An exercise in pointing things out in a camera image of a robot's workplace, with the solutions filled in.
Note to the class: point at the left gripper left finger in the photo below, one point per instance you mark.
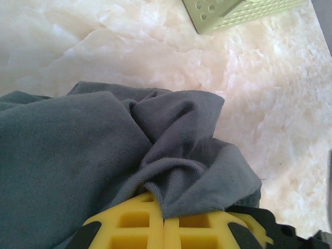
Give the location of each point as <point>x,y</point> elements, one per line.
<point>129,228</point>

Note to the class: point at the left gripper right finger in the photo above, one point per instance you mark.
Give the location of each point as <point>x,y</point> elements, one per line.
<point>207,230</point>

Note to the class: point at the grey-blue t-shirt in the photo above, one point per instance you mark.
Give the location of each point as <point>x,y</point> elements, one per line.
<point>77,155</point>

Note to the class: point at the light green perforated plastic basket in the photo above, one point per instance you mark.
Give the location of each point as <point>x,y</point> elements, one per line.
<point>233,15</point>

